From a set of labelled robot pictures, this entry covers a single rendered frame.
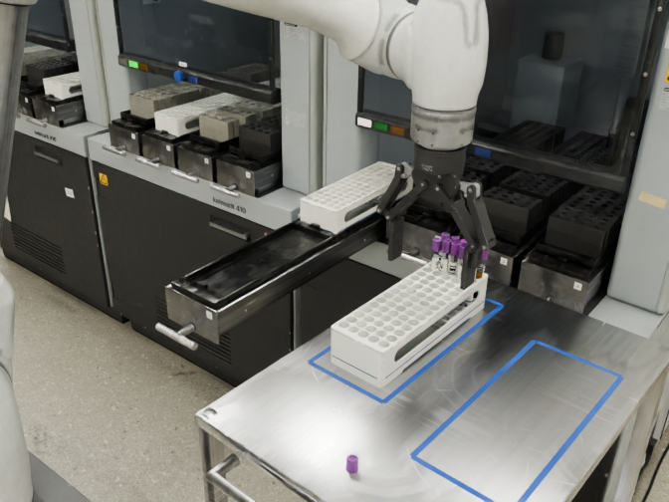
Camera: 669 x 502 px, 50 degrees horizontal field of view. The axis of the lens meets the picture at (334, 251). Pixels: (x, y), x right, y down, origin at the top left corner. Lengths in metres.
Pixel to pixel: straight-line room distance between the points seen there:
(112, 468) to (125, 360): 0.51
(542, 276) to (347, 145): 0.56
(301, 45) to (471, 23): 0.82
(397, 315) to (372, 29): 0.42
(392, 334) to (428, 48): 0.40
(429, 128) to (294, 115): 0.83
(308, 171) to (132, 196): 0.66
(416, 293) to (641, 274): 0.50
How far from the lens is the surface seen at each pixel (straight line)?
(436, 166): 1.03
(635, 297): 1.50
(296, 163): 1.84
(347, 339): 1.05
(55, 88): 2.52
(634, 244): 1.46
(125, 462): 2.18
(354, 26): 1.07
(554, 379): 1.12
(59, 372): 2.57
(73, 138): 2.44
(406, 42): 1.01
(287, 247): 1.45
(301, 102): 1.77
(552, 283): 1.44
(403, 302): 1.13
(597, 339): 1.23
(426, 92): 0.99
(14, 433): 0.96
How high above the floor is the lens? 1.47
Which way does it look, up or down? 28 degrees down
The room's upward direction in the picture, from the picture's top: 1 degrees clockwise
